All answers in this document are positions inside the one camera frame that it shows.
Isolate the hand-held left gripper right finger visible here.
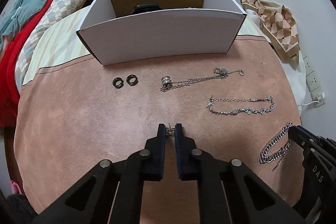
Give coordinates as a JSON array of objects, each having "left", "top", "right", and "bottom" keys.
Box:
[{"left": 175, "top": 123, "right": 306, "bottom": 224}]

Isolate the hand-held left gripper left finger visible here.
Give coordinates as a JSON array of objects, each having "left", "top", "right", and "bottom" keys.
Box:
[{"left": 31, "top": 123, "right": 167, "bottom": 224}]

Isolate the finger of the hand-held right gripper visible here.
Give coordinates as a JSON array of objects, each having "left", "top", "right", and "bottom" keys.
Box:
[{"left": 287, "top": 125, "right": 319, "bottom": 152}]

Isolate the chunky silver chain bracelet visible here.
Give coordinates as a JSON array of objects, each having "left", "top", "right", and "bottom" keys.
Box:
[{"left": 259, "top": 123, "right": 293, "bottom": 172}]

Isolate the white cardboard box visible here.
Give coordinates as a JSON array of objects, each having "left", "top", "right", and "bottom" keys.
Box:
[{"left": 76, "top": 0, "right": 247, "bottom": 66}]

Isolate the white power strip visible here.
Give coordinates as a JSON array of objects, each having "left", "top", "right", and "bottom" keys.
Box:
[{"left": 301, "top": 51, "right": 326, "bottom": 107}]

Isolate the pink fleece blanket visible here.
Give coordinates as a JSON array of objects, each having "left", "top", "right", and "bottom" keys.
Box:
[{"left": 14, "top": 33, "right": 303, "bottom": 224}]

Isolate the brown checkered scarf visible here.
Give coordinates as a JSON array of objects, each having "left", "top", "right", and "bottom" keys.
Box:
[{"left": 240, "top": 0, "right": 300, "bottom": 59}]

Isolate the black watch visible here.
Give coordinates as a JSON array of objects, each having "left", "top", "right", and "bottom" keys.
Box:
[{"left": 132, "top": 3, "right": 165, "bottom": 15}]

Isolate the pale striped bed sheet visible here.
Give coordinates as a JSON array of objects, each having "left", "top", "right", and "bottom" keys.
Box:
[{"left": 22, "top": 7, "right": 91, "bottom": 86}]

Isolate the pink plastic object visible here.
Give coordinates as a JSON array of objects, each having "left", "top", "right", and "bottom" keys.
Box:
[{"left": 10, "top": 180, "right": 23, "bottom": 196}]

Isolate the grey fuzzy cloth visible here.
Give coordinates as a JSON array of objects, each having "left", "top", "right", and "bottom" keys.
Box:
[{"left": 5, "top": 194, "right": 36, "bottom": 224}]

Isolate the red blanket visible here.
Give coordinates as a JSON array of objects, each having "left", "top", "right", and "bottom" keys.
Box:
[{"left": 0, "top": 0, "right": 93, "bottom": 128}]

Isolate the teal blanket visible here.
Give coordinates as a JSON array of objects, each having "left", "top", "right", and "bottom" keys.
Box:
[{"left": 0, "top": 0, "right": 70, "bottom": 42}]

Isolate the white cable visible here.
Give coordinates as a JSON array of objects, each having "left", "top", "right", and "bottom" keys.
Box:
[{"left": 298, "top": 99, "right": 320, "bottom": 117}]

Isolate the silver bracelet with stones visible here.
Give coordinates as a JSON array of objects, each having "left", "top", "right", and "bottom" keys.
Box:
[{"left": 206, "top": 95, "right": 275, "bottom": 117}]

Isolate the silver necklace with bead pendant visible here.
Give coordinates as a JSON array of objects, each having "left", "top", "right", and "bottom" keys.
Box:
[{"left": 160, "top": 68, "right": 245, "bottom": 93}]

